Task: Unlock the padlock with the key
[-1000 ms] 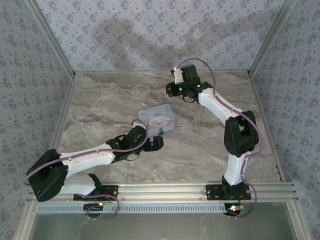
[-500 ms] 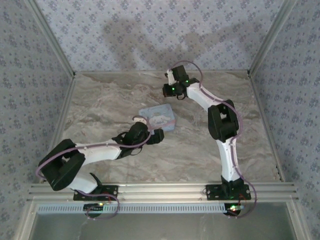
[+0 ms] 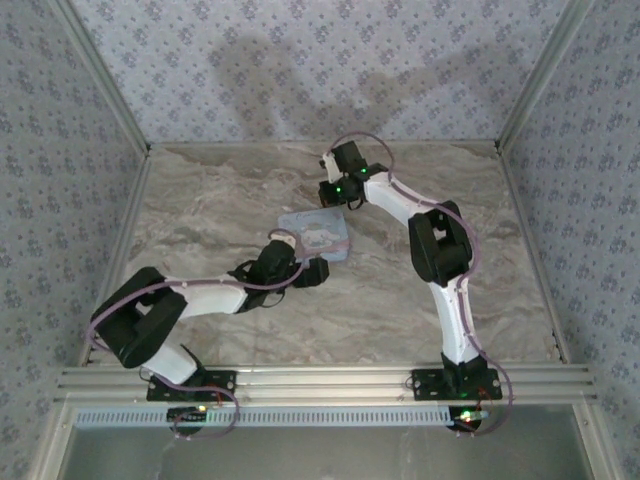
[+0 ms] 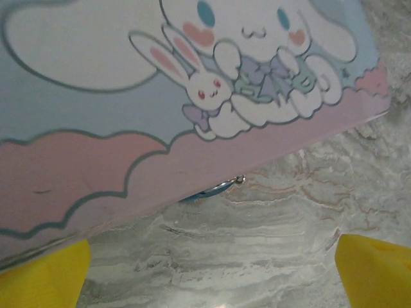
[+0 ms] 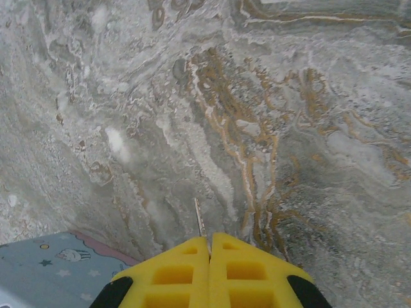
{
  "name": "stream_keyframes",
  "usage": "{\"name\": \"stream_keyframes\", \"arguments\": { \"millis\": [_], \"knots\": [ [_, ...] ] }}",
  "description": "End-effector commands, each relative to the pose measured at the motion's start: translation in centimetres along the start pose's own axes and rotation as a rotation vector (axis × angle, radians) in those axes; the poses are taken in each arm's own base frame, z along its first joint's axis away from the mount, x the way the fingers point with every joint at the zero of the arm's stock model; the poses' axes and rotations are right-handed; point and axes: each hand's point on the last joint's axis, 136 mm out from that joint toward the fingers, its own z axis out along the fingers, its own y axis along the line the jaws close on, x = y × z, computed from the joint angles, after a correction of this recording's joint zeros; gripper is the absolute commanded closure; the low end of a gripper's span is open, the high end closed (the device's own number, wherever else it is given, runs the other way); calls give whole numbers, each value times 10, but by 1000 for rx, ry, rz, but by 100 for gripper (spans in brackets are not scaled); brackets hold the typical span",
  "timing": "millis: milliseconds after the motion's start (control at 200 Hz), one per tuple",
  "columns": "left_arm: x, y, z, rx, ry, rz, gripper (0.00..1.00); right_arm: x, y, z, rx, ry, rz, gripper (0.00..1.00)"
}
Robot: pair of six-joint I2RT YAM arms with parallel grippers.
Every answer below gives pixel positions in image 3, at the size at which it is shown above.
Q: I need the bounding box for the blue cartoon tin box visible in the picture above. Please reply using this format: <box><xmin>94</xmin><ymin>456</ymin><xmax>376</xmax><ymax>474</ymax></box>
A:
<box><xmin>276</xmin><ymin>207</ymin><xmax>351</xmax><ymax>264</ymax></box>

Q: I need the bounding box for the grey metal panel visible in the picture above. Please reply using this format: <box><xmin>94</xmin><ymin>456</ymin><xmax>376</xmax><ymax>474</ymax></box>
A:
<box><xmin>64</xmin><ymin>424</ymin><xmax>596</xmax><ymax>480</ymax></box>

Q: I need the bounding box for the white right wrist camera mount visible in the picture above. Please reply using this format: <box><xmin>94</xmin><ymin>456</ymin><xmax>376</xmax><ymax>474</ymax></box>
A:
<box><xmin>319</xmin><ymin>148</ymin><xmax>339</xmax><ymax>184</ymax></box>

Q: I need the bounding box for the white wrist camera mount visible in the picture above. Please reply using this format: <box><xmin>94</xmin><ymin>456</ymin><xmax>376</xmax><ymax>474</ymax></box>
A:
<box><xmin>272</xmin><ymin>230</ymin><xmax>303</xmax><ymax>252</ymax></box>
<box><xmin>319</xmin><ymin>148</ymin><xmax>339</xmax><ymax>184</ymax></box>

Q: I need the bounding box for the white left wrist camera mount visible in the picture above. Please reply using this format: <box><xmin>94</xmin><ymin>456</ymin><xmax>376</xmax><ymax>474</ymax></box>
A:
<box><xmin>272</xmin><ymin>230</ymin><xmax>303</xmax><ymax>252</ymax></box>

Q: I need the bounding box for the aluminium table back rail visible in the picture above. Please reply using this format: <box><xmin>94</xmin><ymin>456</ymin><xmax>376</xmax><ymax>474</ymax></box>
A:
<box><xmin>149</xmin><ymin>140</ymin><xmax>501</xmax><ymax>150</ymax></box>

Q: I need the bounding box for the aluminium slotted mounting rail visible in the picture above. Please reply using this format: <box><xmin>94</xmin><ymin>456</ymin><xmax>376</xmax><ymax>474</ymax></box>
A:
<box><xmin>53</xmin><ymin>363</ymin><xmax>600</xmax><ymax>407</ymax></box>

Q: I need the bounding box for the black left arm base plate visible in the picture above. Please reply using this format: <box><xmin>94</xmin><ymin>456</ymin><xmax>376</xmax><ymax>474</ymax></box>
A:
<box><xmin>145</xmin><ymin>368</ymin><xmax>238</xmax><ymax>403</ymax></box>

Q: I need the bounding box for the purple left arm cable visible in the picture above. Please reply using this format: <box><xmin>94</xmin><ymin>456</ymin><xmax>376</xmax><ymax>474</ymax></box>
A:
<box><xmin>85</xmin><ymin>227</ymin><xmax>307</xmax><ymax>442</ymax></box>

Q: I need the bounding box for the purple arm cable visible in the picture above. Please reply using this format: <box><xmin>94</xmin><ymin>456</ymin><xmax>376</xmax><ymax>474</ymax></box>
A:
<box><xmin>329</xmin><ymin>129</ymin><xmax>517</xmax><ymax>440</ymax></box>
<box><xmin>85</xmin><ymin>227</ymin><xmax>307</xmax><ymax>442</ymax></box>

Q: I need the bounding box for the aluminium table side rail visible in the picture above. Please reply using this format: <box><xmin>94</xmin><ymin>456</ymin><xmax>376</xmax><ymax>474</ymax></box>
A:
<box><xmin>79</xmin><ymin>149</ymin><xmax>154</xmax><ymax>369</ymax></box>

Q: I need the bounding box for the grey slotted cable duct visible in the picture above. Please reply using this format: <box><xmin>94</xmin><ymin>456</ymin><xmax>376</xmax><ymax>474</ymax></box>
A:
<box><xmin>73</xmin><ymin>405</ymin><xmax>484</xmax><ymax>430</ymax></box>

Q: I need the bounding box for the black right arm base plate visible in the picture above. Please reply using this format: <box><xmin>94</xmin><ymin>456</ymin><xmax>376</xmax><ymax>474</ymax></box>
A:
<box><xmin>410</xmin><ymin>368</ymin><xmax>503</xmax><ymax>402</ymax></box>

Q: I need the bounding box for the aluminium corner post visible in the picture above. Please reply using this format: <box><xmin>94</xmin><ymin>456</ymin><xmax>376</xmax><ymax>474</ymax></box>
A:
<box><xmin>494</xmin><ymin>0</ymin><xmax>597</xmax><ymax>154</ymax></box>
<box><xmin>52</xmin><ymin>0</ymin><xmax>152</xmax><ymax>154</ymax></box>

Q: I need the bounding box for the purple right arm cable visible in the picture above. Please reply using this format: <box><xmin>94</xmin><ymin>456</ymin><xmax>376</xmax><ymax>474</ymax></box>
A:
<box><xmin>329</xmin><ymin>129</ymin><xmax>517</xmax><ymax>440</ymax></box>

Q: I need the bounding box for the aluminium frame leg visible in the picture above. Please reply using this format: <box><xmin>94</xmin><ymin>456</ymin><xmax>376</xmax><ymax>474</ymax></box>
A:
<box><xmin>29</xmin><ymin>399</ymin><xmax>77</xmax><ymax>480</ymax></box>
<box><xmin>573</xmin><ymin>399</ymin><xmax>624</xmax><ymax>480</ymax></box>

